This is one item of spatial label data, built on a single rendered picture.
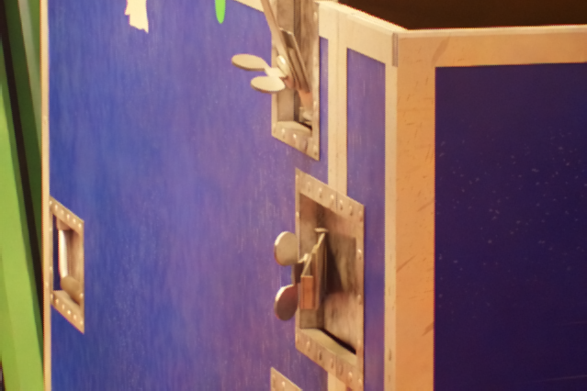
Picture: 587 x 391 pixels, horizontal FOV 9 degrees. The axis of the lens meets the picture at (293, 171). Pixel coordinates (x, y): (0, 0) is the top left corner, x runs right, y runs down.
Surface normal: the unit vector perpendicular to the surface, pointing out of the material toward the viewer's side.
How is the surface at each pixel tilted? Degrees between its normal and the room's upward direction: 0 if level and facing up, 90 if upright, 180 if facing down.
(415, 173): 90
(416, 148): 90
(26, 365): 76
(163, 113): 90
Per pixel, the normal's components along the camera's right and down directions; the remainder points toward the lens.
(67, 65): -0.97, 0.04
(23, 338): 0.58, -0.12
